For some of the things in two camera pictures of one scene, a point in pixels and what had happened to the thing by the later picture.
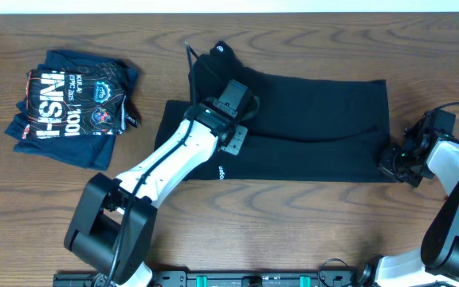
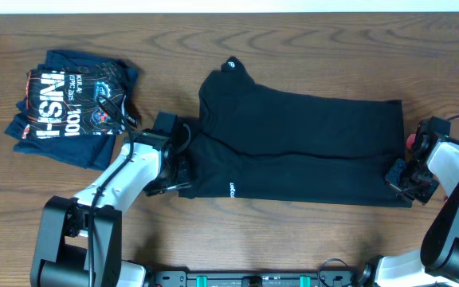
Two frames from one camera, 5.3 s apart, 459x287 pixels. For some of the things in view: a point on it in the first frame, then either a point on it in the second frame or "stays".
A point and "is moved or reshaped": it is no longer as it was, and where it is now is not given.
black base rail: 223,278 stays
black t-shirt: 300,129 is moved or reshaped
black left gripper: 235,149 → 184,178
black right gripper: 385,166 → 421,197
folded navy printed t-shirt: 74,107 stays
